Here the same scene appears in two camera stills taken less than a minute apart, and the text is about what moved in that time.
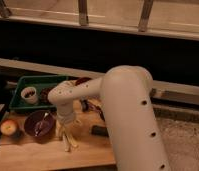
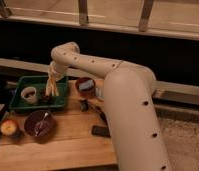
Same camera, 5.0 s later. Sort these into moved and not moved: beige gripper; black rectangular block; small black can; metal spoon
Moved: beige gripper
Not moved: black rectangular block; small black can; metal spoon
